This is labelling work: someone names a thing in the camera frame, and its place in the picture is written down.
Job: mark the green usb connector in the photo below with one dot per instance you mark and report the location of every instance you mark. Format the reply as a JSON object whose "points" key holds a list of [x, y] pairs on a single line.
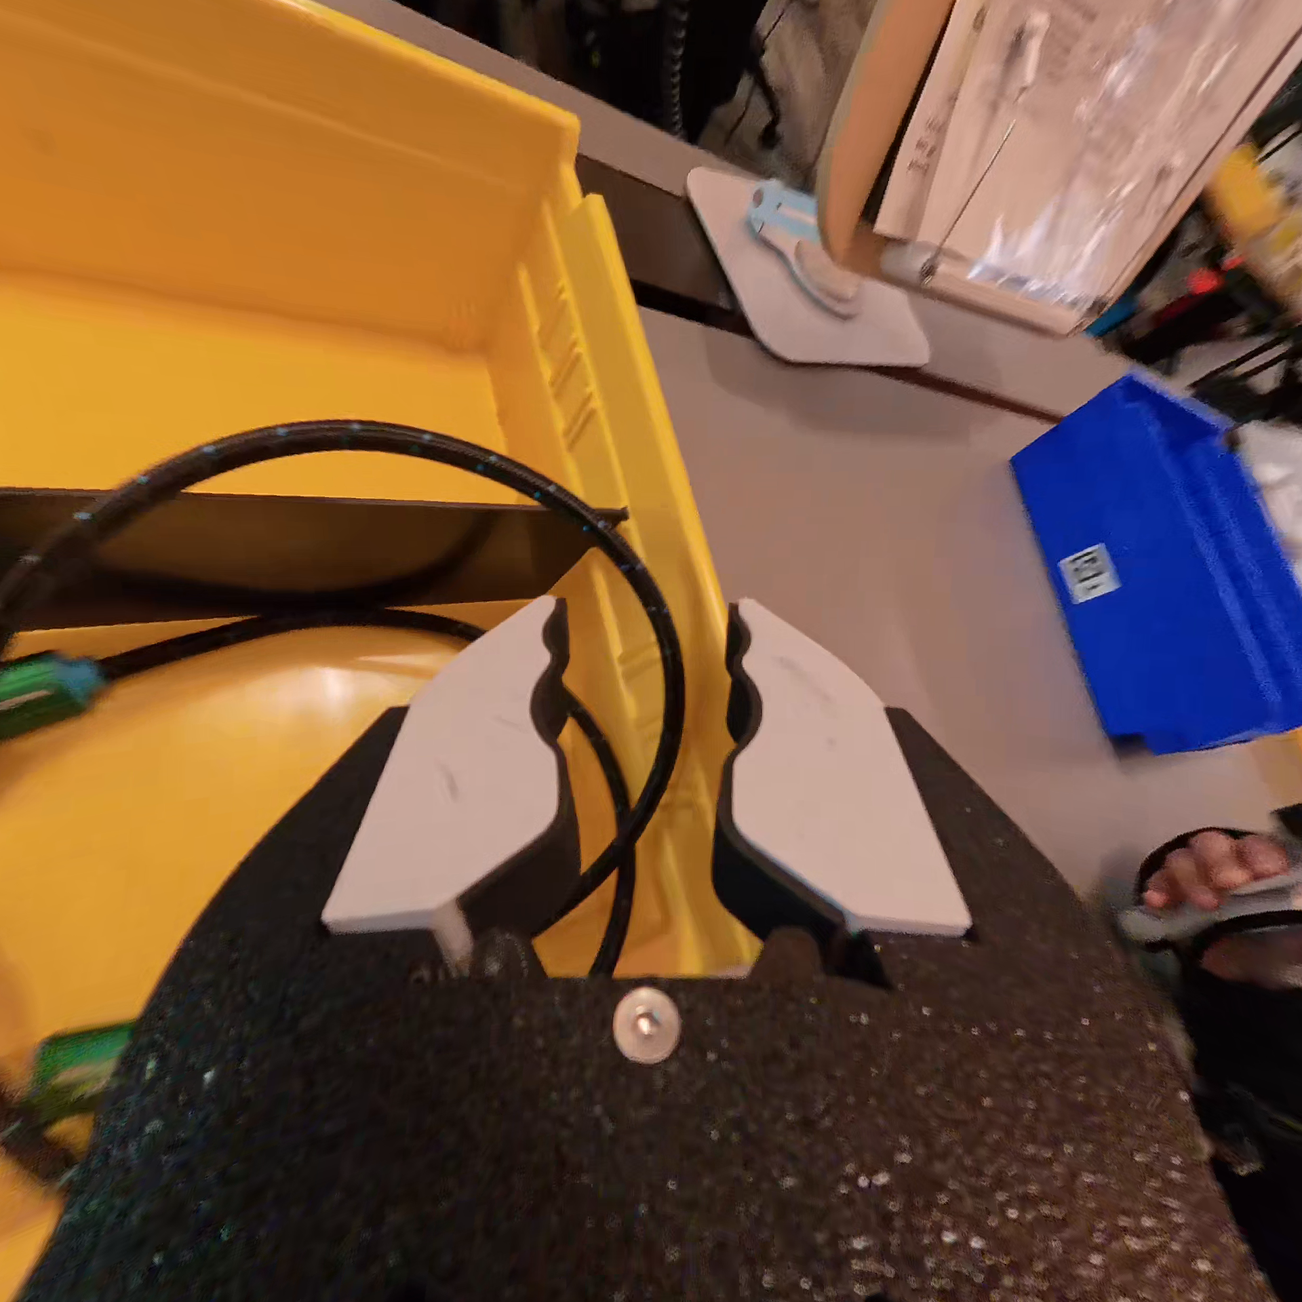
{"points": [[82, 1068]]}

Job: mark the yellow blurred object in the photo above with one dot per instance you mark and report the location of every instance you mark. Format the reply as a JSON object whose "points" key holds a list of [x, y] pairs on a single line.
{"points": [[1256, 225]]}

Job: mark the white document pouch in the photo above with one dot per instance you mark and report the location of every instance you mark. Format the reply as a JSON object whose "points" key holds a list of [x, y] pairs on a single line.
{"points": [[1068, 154]]}

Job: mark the black bin divider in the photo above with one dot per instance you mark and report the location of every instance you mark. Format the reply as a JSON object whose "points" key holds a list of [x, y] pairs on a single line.
{"points": [[306, 545]]}

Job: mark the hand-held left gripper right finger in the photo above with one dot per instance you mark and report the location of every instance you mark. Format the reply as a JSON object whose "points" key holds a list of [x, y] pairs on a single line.
{"points": [[844, 814]]}

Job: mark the person's right forearm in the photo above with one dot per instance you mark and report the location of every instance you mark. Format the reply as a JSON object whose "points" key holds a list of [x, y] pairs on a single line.
{"points": [[1262, 1068]]}

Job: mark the yellow plastic bin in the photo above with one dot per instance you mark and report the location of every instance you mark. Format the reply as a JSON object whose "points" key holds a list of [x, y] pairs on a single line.
{"points": [[204, 204]]}

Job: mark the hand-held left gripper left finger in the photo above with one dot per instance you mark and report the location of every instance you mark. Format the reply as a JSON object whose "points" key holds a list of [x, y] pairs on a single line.
{"points": [[449, 793]]}

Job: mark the person's right hand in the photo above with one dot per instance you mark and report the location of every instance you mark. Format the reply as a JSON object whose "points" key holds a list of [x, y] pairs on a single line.
{"points": [[1211, 871]]}

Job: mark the gray mat with tool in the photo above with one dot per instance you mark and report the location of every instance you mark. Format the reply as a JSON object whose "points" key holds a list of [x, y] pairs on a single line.
{"points": [[814, 336]]}

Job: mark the cardboard box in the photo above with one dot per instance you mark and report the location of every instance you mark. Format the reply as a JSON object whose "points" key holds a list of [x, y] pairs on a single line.
{"points": [[865, 133]]}

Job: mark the blue plastic bin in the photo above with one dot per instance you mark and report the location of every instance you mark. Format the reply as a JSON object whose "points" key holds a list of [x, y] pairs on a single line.
{"points": [[1169, 662]]}

